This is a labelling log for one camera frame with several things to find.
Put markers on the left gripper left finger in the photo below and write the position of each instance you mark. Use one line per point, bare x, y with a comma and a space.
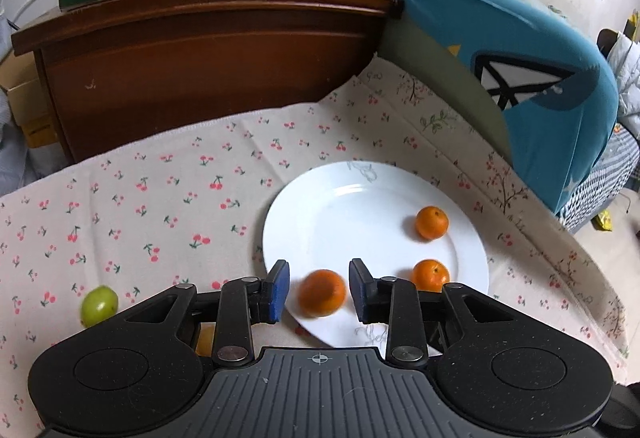
243, 303

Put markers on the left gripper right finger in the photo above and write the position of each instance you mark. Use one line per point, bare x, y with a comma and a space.
396, 303

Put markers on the orange tangerine two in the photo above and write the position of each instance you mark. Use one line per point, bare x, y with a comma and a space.
429, 276

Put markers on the orange tangerine three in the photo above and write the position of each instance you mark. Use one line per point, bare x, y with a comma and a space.
321, 293

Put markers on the orange tangerine one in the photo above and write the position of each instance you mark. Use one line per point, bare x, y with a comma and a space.
431, 223

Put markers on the orange tangerine seven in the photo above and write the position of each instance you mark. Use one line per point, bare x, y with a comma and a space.
204, 346

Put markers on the cherry print tablecloth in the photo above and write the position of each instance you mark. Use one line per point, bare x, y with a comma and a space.
189, 206

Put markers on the lone green plum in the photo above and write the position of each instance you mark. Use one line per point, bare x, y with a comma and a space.
99, 304

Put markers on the blue patterned pillow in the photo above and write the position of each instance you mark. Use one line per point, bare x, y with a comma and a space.
556, 92

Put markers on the brown wooden cabinet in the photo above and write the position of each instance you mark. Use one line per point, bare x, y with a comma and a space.
118, 71

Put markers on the checkered sofa cover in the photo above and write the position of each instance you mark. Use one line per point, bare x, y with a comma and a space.
617, 168

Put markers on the cardboard box on floor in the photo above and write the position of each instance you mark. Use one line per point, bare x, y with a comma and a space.
27, 101

